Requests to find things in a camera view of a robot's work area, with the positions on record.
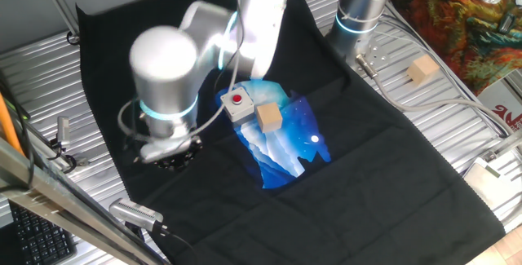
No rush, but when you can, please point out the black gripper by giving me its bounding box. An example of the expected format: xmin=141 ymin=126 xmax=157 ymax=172
xmin=154 ymin=135 xmax=204 ymax=172

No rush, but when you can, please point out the grey box with red button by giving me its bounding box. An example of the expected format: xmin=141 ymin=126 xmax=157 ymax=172
xmin=219 ymin=86 xmax=256 ymax=123

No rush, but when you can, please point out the wooden cube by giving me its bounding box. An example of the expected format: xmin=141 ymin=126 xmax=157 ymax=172
xmin=255 ymin=102 xmax=284 ymax=134
xmin=405 ymin=54 xmax=440 ymax=86

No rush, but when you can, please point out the black keyboard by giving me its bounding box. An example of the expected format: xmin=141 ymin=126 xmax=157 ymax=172
xmin=7 ymin=200 xmax=78 ymax=265

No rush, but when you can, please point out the orange tube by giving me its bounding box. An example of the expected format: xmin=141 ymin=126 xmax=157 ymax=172
xmin=0 ymin=92 xmax=25 ymax=156

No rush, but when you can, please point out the black cloth with blue print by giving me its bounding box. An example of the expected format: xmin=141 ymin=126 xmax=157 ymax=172
xmin=75 ymin=0 xmax=507 ymax=265

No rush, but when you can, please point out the thin metal pole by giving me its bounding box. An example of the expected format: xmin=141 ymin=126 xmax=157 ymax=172
xmin=34 ymin=0 xmax=81 ymax=38

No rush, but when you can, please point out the colourful patterned cloth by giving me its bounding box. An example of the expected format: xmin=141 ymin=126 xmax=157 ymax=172
xmin=389 ymin=0 xmax=522 ymax=97

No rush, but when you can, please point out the white flat device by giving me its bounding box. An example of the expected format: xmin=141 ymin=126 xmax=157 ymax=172
xmin=463 ymin=157 xmax=522 ymax=217

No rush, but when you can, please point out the white panel with red logo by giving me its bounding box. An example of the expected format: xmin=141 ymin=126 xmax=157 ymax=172
xmin=468 ymin=68 xmax=522 ymax=139

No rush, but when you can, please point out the small dark metal object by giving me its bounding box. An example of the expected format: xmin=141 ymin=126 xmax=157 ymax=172
xmin=498 ymin=11 xmax=515 ymax=34

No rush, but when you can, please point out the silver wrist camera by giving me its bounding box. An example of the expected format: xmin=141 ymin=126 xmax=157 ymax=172
xmin=139 ymin=135 xmax=193 ymax=165

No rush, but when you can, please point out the silver ribbed exterior camera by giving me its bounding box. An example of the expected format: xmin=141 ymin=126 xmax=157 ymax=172
xmin=108 ymin=198 xmax=165 ymax=233

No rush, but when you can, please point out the black exterior camera plug cable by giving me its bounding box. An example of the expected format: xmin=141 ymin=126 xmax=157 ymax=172
xmin=153 ymin=222 xmax=201 ymax=258

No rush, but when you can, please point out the small silver exterior camera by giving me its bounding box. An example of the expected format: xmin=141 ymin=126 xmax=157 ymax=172
xmin=56 ymin=116 xmax=73 ymax=148

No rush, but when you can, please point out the aluminium frame beam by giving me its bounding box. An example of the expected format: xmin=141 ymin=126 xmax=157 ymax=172
xmin=0 ymin=136 xmax=168 ymax=265

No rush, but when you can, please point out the thick grey base cable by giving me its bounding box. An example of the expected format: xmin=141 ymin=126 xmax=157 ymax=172
xmin=354 ymin=52 xmax=513 ymax=138

